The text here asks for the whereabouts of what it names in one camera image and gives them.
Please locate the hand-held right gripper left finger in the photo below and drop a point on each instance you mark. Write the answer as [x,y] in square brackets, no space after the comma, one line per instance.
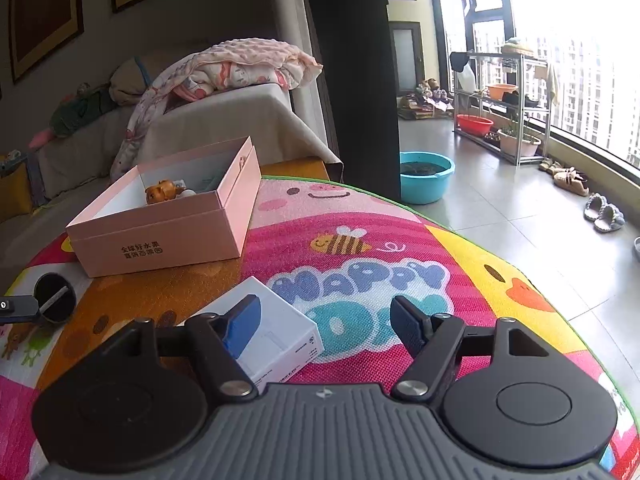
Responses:
[245,321]

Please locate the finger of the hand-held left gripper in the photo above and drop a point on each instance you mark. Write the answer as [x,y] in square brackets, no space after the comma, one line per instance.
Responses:
[20,309]

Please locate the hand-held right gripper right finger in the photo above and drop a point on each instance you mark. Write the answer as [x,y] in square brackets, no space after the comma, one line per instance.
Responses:
[407,327]

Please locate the white cardboard box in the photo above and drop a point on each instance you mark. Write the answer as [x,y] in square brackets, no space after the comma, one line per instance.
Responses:
[285,330]

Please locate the pink cardboard box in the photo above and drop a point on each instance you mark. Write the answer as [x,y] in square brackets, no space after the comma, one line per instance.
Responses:
[165,240]

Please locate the brown bear toy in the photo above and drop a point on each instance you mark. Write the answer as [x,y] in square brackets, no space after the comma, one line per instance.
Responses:
[162,191]

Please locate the yellow cushion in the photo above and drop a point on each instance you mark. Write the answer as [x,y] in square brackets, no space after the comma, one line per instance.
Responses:
[12,190]

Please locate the colourful cartoon play mat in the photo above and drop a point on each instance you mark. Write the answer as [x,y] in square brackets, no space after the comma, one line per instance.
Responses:
[350,220]

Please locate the blue basin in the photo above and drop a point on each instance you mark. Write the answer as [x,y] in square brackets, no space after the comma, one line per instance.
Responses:
[430,189]

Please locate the pink soft toy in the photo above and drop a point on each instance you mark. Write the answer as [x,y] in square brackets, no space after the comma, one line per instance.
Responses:
[40,138]

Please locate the beige covered sofa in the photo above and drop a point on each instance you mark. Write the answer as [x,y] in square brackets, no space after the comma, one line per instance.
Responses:
[210,120]

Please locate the green cloth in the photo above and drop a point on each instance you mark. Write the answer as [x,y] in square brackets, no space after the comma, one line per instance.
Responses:
[80,112]

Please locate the red basin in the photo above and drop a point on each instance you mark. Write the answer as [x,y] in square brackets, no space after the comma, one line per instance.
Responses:
[475,125]

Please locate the pale pink plant pot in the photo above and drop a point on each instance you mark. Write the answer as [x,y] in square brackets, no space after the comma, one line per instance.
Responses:
[520,144]

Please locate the beige sandal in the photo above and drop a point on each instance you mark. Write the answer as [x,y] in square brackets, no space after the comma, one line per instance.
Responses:
[551,165]
[572,182]

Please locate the grey slipper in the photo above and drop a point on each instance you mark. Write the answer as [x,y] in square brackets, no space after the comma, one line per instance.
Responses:
[596,207]
[611,220]

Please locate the pile of shoes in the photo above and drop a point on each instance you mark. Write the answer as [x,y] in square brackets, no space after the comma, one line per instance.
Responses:
[427,100]

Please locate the metal shelf rack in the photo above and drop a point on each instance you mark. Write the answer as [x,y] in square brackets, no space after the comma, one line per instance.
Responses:
[522,110]

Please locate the beige pillow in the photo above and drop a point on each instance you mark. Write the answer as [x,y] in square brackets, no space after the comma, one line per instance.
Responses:
[127,82]

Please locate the orange basin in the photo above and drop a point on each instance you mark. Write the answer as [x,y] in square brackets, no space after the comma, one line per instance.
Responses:
[501,91]

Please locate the white bag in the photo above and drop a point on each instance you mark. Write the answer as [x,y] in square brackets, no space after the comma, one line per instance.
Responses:
[466,80]

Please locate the pink patterned blanket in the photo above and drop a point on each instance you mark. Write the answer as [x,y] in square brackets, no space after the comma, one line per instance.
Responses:
[250,55]

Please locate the black cloth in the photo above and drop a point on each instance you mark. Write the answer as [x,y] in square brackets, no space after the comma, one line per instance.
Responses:
[457,60]

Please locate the door with glass panel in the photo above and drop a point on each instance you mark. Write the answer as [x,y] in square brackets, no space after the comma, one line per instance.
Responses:
[406,55]

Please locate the beige curtain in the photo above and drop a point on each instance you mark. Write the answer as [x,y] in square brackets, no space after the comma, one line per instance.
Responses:
[300,50]

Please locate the beige towel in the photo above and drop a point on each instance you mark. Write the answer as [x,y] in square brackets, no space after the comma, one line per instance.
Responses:
[553,82]

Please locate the large framed picture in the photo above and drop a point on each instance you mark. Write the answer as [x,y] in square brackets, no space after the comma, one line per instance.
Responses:
[45,10]

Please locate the folded cloth pile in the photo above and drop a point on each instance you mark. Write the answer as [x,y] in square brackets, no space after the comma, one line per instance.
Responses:
[517,47]

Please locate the black window frame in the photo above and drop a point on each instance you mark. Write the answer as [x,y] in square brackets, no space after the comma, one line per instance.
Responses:
[509,15]

